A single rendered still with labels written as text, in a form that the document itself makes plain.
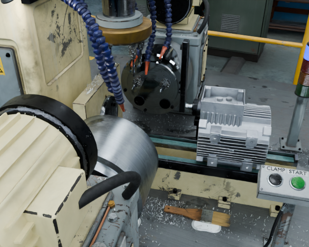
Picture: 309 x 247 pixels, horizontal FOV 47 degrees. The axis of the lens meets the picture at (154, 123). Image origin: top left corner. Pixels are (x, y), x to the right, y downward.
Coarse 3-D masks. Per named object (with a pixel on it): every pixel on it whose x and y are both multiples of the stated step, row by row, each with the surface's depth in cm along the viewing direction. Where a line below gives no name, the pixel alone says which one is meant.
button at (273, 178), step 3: (270, 174) 84; (273, 174) 83; (276, 174) 83; (279, 174) 83; (270, 177) 83; (273, 177) 83; (276, 177) 83; (279, 177) 83; (270, 180) 83; (273, 180) 82; (276, 180) 82; (279, 180) 82; (273, 183) 82; (276, 183) 82; (279, 183) 82
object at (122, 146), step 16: (96, 128) 84; (112, 128) 84; (128, 128) 86; (112, 144) 80; (128, 144) 82; (144, 144) 86; (112, 160) 76; (128, 160) 79; (144, 160) 84; (144, 176) 82; (144, 192) 81
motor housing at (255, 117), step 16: (256, 112) 102; (208, 128) 102; (224, 128) 101; (240, 128) 100; (256, 128) 100; (208, 144) 102; (224, 144) 101; (240, 144) 99; (224, 160) 104; (240, 160) 103; (256, 160) 102
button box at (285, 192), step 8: (264, 168) 85; (272, 168) 85; (280, 168) 85; (264, 176) 84; (288, 176) 83; (304, 176) 83; (264, 184) 83; (272, 184) 82; (280, 184) 82; (288, 184) 82; (264, 192) 82; (272, 192) 82; (280, 192) 82; (288, 192) 81; (296, 192) 81; (304, 192) 81; (272, 200) 85; (280, 200) 84; (288, 200) 83; (296, 200) 82; (304, 200) 81
